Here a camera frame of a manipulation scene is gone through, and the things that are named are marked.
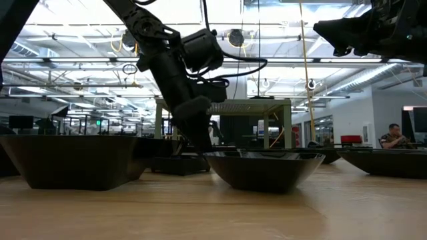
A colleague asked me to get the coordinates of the black wavy square plate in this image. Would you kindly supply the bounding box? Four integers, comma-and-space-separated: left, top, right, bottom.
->
0, 125, 21, 177
0, 134, 147, 191

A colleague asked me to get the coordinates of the person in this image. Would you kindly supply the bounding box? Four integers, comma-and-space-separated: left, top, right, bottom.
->
380, 123, 416, 150

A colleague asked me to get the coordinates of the black studio softbox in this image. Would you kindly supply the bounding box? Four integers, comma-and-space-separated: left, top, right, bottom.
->
49, 105, 70, 118

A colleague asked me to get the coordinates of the red bin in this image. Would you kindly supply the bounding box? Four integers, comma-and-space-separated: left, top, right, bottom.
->
340, 135, 363, 145

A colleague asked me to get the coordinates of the black computer monitor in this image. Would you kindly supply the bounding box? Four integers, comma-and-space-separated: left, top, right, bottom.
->
8, 115, 34, 130
412, 106, 427, 133

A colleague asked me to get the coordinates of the black hanging cable reel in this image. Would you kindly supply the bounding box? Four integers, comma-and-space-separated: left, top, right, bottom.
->
228, 29, 246, 47

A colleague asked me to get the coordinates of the black leaf-shaped plate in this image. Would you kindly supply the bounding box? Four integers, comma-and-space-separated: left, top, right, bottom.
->
292, 147, 343, 165
336, 148, 427, 180
203, 150, 326, 194

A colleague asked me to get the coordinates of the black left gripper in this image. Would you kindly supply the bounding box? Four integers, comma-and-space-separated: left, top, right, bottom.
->
138, 49, 214, 153

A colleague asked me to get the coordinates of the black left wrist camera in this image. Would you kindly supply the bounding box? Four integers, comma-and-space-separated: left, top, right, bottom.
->
196, 77, 228, 103

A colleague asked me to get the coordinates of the black hanging cable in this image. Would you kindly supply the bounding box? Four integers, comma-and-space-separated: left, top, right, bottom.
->
256, 0, 262, 98

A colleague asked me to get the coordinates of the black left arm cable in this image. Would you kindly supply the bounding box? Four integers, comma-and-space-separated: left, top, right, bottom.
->
201, 0, 268, 81

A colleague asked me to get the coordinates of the silver ventilation duct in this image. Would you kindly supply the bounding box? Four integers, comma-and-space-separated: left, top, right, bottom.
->
328, 63, 406, 96

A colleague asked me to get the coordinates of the yellow hanging cable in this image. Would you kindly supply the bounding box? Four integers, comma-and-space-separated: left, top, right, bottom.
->
298, 0, 316, 141

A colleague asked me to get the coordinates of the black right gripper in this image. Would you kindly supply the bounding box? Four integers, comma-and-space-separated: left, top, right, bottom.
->
313, 0, 406, 63

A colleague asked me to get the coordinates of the small black square plate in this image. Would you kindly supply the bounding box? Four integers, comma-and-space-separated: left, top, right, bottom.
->
150, 154, 211, 177

